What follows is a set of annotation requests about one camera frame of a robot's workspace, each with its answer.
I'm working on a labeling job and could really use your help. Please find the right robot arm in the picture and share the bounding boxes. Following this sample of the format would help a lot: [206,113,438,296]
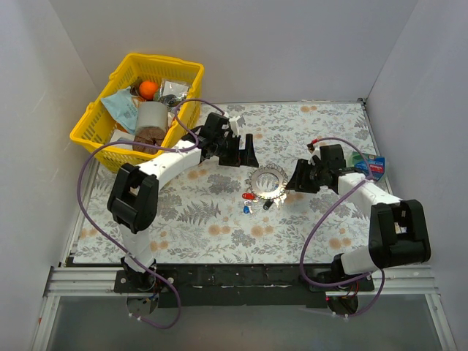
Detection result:
[286,144,431,291]

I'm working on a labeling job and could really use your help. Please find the red key tag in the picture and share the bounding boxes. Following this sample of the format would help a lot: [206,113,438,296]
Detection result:
[242,192,255,200]

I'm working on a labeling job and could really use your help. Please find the brown round object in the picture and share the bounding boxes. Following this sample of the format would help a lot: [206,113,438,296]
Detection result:
[132,127,166,154]

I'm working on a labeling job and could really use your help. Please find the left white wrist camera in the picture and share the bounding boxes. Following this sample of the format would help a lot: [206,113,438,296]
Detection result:
[228,116,245,136]

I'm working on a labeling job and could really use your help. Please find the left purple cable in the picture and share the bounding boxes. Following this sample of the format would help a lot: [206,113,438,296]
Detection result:
[77,98,230,330]

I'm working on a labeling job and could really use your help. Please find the yellow plastic basket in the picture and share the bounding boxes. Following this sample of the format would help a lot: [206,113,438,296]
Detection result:
[69,53,204,173]

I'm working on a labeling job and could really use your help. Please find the light blue pouch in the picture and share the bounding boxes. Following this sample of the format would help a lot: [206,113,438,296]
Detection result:
[101,86,140,135]

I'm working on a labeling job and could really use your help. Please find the black key tag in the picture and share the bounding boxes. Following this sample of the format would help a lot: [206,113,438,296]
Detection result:
[263,200,275,211]

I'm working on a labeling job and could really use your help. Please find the blue tag with key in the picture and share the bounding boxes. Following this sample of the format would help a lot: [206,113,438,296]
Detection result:
[243,200,253,214]

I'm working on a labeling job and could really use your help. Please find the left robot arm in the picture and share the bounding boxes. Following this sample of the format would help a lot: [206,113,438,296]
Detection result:
[107,113,259,293]

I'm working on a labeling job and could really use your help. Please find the floral table mat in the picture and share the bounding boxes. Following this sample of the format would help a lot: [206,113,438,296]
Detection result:
[72,102,410,265]

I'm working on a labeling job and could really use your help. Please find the purple cable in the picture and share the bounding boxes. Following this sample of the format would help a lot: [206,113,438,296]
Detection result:
[298,137,385,318]
[77,98,230,330]

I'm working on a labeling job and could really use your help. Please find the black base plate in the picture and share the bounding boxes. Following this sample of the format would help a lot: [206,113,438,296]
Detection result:
[113,264,374,309]

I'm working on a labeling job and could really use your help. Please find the aluminium frame rail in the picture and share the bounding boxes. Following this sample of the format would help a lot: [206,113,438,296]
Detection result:
[31,265,458,351]

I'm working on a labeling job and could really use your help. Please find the orange ball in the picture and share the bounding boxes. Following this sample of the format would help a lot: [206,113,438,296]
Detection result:
[138,80,159,100]

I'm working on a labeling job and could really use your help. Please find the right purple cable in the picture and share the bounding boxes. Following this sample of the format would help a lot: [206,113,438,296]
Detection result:
[298,137,385,318]

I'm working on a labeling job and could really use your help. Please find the white box in basket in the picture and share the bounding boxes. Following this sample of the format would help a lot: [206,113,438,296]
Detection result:
[110,129,135,143]

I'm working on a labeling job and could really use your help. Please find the blue red small box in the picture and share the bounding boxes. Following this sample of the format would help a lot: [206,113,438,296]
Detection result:
[350,151,385,182]

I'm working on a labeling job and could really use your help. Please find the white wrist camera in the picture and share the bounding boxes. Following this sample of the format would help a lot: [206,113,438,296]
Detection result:
[228,116,245,136]
[306,140,326,165]

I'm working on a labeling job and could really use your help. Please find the grey tape roll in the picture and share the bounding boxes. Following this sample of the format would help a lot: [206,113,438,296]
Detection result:
[135,101,168,134]

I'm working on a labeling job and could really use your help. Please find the silver foil packet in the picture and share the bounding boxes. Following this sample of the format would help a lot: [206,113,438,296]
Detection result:
[154,79,191,109]

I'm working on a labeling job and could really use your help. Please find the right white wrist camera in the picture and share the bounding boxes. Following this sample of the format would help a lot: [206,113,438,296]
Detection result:
[306,140,326,165]

